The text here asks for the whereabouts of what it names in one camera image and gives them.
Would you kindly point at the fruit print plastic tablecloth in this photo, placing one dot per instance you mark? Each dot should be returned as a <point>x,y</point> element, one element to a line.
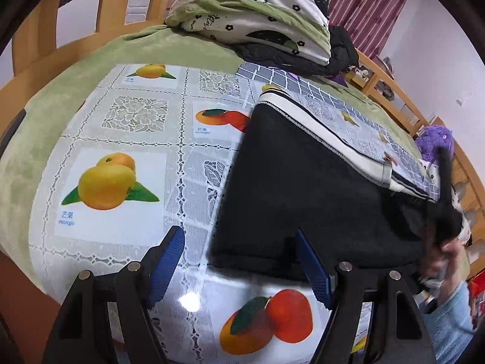
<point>125,121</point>

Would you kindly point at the white wall socket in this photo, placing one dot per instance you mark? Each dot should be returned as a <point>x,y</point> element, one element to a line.
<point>460,101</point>

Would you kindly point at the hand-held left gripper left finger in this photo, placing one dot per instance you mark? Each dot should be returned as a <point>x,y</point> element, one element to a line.
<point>166,265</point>

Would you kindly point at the green blanket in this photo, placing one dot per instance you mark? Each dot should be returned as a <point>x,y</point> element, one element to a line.
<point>38,132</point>

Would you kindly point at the wooden bed frame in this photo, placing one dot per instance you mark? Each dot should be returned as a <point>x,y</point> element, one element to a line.
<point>34,38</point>

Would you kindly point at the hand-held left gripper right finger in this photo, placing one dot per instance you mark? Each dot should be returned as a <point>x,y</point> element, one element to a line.
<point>314,269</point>

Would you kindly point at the purple plush toy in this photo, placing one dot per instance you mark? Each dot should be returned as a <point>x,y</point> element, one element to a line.
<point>432,138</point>

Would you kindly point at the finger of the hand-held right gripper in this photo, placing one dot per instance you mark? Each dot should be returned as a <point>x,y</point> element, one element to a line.
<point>446,182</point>

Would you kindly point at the maroon floral curtain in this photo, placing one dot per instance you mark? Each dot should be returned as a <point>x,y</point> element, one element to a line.
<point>371,7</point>

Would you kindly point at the black jacket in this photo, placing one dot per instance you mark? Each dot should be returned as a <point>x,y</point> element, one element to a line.
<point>341,49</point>

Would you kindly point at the purple cloth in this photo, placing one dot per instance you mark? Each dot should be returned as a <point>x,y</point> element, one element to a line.
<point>338,79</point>

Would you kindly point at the person's right hand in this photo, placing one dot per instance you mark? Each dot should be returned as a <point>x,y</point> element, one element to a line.
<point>452,263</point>

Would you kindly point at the black pants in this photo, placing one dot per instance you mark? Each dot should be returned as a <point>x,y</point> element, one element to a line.
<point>303,189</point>

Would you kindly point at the blue checkered sheet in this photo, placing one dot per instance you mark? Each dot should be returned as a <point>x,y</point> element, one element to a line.
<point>265,74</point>

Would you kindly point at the white floral pillow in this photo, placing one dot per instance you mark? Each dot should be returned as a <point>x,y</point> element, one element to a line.
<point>468,220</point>

